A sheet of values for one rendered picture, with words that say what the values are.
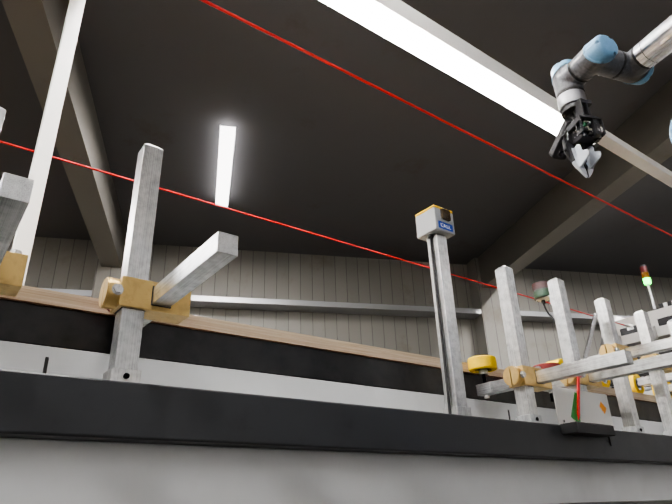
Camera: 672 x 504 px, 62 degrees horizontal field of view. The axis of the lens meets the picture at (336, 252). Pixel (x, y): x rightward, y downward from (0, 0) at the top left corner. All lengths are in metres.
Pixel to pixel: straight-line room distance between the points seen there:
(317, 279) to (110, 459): 5.86
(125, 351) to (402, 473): 0.59
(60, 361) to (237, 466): 0.37
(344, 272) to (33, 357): 5.84
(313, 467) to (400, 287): 5.93
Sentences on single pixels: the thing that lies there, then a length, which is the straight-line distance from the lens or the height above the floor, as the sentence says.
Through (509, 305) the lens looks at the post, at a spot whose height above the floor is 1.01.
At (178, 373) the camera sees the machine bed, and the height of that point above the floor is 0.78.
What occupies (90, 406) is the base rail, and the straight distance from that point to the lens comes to 0.88.
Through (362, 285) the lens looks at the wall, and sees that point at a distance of 6.79.
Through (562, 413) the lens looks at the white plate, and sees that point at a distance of 1.62.
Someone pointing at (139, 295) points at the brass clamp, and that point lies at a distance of 0.95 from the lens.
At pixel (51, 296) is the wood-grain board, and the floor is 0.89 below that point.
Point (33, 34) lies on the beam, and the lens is 3.71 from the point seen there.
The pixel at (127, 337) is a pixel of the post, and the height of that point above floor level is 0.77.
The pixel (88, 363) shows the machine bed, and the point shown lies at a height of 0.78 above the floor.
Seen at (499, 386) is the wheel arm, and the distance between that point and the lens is 1.63.
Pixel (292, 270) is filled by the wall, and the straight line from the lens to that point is 6.67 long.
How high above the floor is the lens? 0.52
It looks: 25 degrees up
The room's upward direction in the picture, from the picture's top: 2 degrees counter-clockwise
